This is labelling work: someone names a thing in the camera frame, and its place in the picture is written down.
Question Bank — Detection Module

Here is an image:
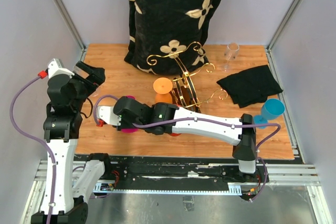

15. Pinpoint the magenta wine glass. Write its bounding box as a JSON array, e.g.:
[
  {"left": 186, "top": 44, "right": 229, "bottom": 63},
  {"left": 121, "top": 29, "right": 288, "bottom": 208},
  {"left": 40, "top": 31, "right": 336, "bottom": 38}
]
[{"left": 121, "top": 95, "right": 138, "bottom": 134}]

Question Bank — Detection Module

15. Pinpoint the red wine glass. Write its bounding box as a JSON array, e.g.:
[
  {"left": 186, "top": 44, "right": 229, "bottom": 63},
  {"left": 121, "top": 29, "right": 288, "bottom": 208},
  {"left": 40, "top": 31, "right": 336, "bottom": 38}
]
[{"left": 169, "top": 103, "right": 181, "bottom": 137}]

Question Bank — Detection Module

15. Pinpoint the left aluminium frame post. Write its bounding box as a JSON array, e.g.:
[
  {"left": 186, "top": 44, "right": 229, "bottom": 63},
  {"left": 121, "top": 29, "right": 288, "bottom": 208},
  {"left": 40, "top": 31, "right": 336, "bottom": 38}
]
[{"left": 53, "top": 0, "right": 86, "bottom": 52}]

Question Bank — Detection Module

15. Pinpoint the orange wine glass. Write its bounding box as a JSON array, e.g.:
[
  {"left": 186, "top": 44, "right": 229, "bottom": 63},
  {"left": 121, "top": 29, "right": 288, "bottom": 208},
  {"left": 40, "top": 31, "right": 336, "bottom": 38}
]
[{"left": 153, "top": 77, "right": 173, "bottom": 104}]

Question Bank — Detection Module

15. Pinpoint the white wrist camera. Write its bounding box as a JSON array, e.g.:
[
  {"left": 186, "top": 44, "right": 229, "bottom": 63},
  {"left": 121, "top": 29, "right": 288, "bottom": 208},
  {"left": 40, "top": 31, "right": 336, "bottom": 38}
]
[
  {"left": 96, "top": 105, "right": 121, "bottom": 127},
  {"left": 37, "top": 58, "right": 75, "bottom": 79}
]

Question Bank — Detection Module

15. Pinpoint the black folded cloth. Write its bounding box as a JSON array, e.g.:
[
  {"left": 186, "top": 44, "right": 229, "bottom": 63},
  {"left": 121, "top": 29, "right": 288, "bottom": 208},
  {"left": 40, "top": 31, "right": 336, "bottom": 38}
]
[{"left": 217, "top": 65, "right": 283, "bottom": 108}]

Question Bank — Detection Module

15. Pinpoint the blue wine glass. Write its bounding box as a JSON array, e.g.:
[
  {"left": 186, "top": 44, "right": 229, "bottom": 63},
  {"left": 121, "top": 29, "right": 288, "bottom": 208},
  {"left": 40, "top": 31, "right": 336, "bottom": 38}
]
[{"left": 254, "top": 98, "right": 285, "bottom": 129}]

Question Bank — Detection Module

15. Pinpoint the clear wine glass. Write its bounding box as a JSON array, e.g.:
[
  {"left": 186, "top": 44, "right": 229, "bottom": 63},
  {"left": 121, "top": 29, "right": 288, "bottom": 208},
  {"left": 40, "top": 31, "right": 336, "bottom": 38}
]
[
  {"left": 73, "top": 66, "right": 100, "bottom": 98},
  {"left": 223, "top": 42, "right": 240, "bottom": 71}
]

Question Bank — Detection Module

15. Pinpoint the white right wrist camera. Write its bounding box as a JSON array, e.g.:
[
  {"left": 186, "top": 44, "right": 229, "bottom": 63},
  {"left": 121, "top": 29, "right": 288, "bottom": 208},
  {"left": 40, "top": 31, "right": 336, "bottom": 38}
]
[{"left": 96, "top": 105, "right": 121, "bottom": 127}]

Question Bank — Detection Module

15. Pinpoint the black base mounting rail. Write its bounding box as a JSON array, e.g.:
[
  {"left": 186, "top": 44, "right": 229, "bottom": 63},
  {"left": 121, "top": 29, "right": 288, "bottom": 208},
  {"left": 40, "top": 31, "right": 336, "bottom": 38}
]
[{"left": 101, "top": 156, "right": 269, "bottom": 193}]

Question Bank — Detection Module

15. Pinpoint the gold wire wine glass rack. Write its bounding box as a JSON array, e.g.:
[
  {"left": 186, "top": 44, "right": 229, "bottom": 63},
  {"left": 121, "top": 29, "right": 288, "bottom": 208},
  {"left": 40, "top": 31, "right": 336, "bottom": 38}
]
[{"left": 146, "top": 41, "right": 228, "bottom": 113}]

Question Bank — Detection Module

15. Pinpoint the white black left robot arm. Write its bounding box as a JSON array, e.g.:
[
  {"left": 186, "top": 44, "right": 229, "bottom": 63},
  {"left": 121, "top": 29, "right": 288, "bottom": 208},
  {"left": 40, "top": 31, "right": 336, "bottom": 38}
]
[{"left": 31, "top": 59, "right": 112, "bottom": 223}]

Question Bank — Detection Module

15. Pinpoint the clear wine glass front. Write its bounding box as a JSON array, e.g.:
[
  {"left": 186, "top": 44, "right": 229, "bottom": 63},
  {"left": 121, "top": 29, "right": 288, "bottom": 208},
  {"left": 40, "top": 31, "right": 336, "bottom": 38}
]
[{"left": 73, "top": 66, "right": 100, "bottom": 98}]

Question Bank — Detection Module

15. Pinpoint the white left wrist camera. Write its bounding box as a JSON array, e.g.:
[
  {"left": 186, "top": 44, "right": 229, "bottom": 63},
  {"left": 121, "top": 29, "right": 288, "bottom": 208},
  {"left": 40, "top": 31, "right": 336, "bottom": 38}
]
[{"left": 37, "top": 58, "right": 75, "bottom": 79}]

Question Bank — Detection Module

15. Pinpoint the right aluminium frame post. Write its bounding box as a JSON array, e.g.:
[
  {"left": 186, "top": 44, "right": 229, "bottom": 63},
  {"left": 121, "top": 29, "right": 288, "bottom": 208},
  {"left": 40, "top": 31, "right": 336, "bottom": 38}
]
[{"left": 266, "top": 0, "right": 318, "bottom": 49}]

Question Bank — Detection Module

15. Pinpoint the aluminium frame post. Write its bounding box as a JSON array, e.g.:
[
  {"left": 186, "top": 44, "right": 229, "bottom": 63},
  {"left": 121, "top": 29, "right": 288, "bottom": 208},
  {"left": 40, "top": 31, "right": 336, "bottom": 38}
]
[
  {"left": 53, "top": 0, "right": 86, "bottom": 52},
  {"left": 266, "top": 0, "right": 318, "bottom": 49}
]

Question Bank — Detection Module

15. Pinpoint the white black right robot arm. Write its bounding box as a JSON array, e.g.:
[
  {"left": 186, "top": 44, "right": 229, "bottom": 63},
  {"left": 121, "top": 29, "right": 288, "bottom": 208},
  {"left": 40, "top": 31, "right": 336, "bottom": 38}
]
[{"left": 112, "top": 96, "right": 257, "bottom": 182}]

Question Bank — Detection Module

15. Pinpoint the black floral patterned pillow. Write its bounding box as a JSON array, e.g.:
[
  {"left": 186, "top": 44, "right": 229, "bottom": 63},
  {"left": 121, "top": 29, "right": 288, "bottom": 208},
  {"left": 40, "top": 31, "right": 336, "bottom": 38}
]
[{"left": 124, "top": 0, "right": 221, "bottom": 76}]

